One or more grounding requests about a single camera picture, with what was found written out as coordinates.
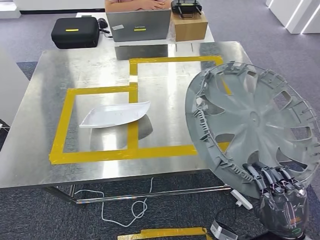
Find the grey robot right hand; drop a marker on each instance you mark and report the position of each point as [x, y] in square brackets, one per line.
[282, 212]

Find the grey plastic wheel hubcap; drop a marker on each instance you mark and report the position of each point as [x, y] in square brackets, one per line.
[250, 126]

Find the white plastic car part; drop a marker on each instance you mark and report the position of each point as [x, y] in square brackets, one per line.
[112, 116]

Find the stainless steel workbench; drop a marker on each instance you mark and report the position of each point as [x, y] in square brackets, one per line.
[37, 116]

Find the white power strip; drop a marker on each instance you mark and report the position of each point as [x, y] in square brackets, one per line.
[241, 198]

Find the yellow floor tape outline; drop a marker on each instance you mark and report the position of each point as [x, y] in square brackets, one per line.
[170, 233]

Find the white lit plinth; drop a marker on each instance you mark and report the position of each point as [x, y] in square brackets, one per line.
[295, 16]

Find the brown cardboard box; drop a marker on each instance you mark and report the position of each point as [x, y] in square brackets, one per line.
[189, 30]

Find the black remote controller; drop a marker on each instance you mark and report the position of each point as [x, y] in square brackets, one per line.
[186, 6]

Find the grey laptop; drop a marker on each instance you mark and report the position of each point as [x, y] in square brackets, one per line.
[140, 23]

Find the person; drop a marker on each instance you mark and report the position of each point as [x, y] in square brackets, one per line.
[135, 5]

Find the white desk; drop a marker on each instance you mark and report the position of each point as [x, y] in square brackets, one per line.
[106, 41]

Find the black computer mouse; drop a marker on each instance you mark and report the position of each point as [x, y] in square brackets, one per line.
[103, 23]

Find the black carry case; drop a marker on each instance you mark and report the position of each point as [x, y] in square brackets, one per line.
[75, 36]

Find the white cabinet panel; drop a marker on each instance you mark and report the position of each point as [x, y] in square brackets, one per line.
[12, 86]

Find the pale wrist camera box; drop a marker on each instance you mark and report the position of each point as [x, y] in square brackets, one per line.
[222, 232]

